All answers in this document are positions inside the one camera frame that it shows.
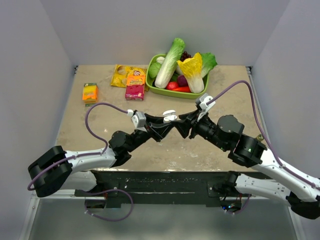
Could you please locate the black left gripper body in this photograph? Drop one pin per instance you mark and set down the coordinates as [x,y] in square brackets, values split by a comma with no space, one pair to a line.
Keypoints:
[140,137]

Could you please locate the orange toy carrot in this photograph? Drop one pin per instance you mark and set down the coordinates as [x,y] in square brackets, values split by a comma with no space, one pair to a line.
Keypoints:
[184,89]

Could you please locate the green plastic tray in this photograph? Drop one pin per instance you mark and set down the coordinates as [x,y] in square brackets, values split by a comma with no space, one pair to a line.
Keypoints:
[169,93]

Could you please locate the green glass bottle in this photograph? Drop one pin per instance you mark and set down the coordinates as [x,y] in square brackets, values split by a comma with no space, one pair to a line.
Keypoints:
[260,138]

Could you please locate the red snack box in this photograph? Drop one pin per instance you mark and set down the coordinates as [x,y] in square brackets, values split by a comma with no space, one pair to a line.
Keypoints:
[135,87]

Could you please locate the white earbud charging case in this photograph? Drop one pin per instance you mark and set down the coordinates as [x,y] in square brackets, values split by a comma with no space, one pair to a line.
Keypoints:
[169,115]

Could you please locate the green lettuce leaf toy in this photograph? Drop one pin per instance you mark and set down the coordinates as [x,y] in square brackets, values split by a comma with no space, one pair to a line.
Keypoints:
[208,63]

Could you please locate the black base frame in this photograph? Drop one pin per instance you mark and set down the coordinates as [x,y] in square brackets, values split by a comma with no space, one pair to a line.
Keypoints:
[162,188]

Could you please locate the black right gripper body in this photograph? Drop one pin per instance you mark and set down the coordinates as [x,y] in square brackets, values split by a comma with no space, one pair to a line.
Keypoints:
[205,128]

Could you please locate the purple toy onion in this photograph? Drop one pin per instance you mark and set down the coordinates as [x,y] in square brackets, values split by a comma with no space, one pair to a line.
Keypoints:
[181,81]

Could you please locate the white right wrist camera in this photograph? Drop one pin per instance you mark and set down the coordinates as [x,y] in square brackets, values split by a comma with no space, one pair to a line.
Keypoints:
[204,103]

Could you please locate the white toy garlic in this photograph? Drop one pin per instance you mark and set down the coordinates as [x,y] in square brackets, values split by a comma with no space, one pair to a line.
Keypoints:
[160,60]

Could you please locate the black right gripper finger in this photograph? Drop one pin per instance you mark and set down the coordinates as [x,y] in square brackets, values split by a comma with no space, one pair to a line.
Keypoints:
[190,117]
[184,127]

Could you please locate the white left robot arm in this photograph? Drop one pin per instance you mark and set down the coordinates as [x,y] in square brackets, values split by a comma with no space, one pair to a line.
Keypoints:
[54,170]

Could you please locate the red toy tomato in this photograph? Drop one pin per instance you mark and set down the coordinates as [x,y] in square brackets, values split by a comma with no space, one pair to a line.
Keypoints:
[172,86]

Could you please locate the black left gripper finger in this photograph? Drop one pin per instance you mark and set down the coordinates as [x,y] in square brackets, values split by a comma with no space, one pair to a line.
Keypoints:
[153,121]
[159,131]

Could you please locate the orange sponge pack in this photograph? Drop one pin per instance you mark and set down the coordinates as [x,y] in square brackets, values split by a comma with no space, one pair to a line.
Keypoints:
[90,94]

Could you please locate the green napa cabbage toy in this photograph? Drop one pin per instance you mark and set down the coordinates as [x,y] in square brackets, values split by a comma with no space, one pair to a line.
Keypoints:
[169,64]

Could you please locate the yellow napa cabbage toy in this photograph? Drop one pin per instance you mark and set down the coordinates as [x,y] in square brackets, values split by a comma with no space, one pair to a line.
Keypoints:
[192,71]

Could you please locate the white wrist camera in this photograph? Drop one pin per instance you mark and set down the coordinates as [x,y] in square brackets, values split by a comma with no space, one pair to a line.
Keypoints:
[138,119]
[204,103]

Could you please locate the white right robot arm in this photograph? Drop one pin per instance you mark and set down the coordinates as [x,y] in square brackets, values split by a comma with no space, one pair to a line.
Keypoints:
[284,183]

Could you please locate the dark toy grapes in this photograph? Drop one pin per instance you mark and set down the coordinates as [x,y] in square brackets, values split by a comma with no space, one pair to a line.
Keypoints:
[185,56]

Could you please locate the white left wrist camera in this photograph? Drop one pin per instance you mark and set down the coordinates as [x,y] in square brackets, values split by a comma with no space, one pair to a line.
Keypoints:
[138,119]

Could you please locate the green round toy vegetable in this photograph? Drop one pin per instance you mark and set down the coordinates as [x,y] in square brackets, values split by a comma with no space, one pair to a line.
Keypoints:
[154,69]

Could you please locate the yellow chips bag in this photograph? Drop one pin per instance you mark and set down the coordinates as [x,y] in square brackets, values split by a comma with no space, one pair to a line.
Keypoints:
[121,73]

